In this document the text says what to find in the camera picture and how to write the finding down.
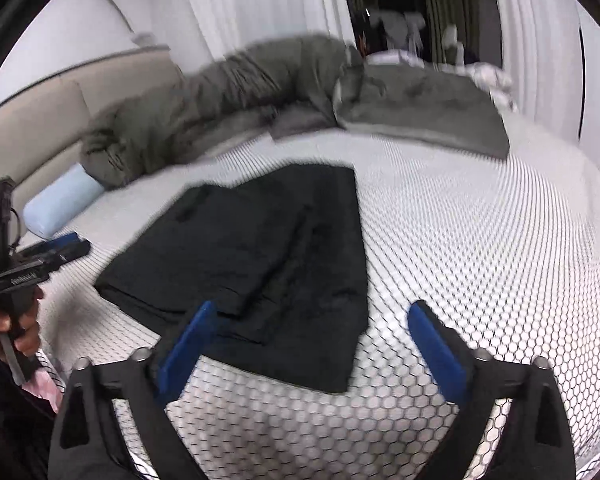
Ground black pants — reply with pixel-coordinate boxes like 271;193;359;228
94;164;368;393

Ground left hand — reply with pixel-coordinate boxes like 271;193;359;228
0;287;44;361

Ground light blue pillow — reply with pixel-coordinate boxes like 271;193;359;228
23;164;106;240

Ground beige upholstered headboard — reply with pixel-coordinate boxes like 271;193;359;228
0;47;182;209

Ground white honeycomb mattress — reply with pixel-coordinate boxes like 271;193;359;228
40;114;600;479

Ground grey duvet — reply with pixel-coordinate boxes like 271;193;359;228
80;34;509;188

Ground white crumpled bedsheet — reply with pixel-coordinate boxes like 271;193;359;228
366;50;518;112

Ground white curtain right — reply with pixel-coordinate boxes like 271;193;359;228
496;0;583;144

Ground white office chair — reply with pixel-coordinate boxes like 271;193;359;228
441;24;465;66

